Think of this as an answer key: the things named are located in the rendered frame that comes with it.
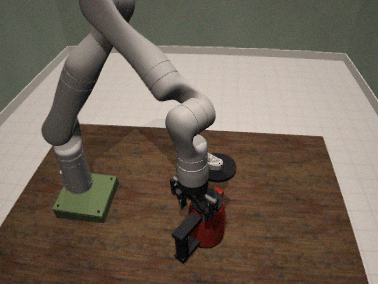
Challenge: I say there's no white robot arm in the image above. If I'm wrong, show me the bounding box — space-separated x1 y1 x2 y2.
41 0 223 194

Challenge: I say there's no black round kettle base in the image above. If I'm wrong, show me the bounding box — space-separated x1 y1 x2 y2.
209 153 236 183

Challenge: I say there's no red kettle with black handle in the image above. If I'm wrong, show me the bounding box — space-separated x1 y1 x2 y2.
172 187 225 264

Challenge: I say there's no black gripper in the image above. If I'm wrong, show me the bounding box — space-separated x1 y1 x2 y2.
170 175 219 223

